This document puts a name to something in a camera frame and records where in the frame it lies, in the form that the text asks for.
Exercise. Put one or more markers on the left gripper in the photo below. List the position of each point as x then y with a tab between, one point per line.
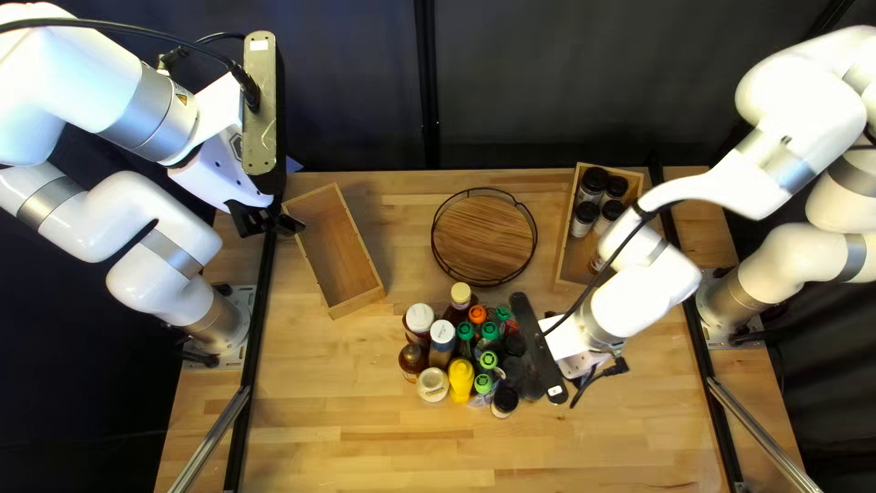
219	164

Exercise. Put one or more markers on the pouch with orange cap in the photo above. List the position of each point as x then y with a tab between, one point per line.
478	315

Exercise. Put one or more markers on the long wooden box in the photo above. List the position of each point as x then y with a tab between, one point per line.
339	253

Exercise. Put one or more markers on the dark sauce bottle beige lid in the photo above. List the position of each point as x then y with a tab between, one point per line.
460	294

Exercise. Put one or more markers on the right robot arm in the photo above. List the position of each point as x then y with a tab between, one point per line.
801	103

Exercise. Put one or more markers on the pouch with dark green cap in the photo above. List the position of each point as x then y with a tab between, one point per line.
465	331
489	331

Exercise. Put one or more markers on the amber bottle with orange label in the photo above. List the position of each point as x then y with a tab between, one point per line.
411	357

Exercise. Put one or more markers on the cream white squeeze bottle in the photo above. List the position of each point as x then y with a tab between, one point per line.
432	385

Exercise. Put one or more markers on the yellow mustard bottle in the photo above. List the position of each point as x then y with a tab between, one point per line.
461	380

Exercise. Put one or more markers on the red pouch with green cap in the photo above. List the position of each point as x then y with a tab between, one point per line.
504	313

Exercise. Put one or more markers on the red sauce bottle white cap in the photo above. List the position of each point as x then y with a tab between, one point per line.
419	318

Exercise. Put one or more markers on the dressing bottle with blue cap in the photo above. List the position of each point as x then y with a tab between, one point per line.
442	335

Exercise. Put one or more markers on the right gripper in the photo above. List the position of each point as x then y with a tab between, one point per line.
575	346

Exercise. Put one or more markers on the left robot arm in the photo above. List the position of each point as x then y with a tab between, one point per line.
68	75

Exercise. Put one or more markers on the narrow wooden box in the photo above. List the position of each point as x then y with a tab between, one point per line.
573	267

